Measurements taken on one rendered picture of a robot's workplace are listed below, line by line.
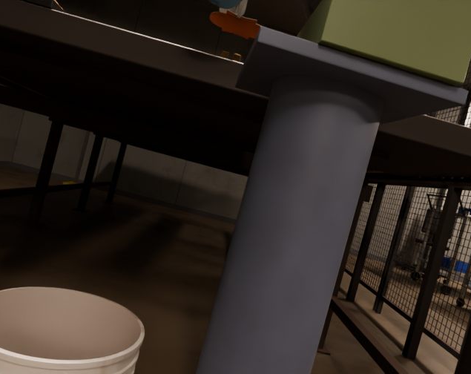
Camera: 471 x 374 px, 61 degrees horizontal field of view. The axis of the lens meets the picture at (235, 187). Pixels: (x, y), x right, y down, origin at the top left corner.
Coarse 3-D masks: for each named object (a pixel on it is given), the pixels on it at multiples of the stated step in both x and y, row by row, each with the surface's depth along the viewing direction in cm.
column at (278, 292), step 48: (288, 48) 47; (288, 96) 55; (336, 96) 53; (384, 96) 54; (432, 96) 49; (288, 144) 54; (336, 144) 53; (288, 192) 54; (336, 192) 54; (240, 240) 57; (288, 240) 53; (336, 240) 55; (240, 288) 56; (288, 288) 53; (240, 336) 55; (288, 336) 54
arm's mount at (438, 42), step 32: (352, 0) 46; (384, 0) 46; (416, 0) 47; (448, 0) 47; (320, 32) 47; (352, 32) 46; (384, 32) 47; (416, 32) 47; (448, 32) 47; (384, 64) 48; (416, 64) 47; (448, 64) 47
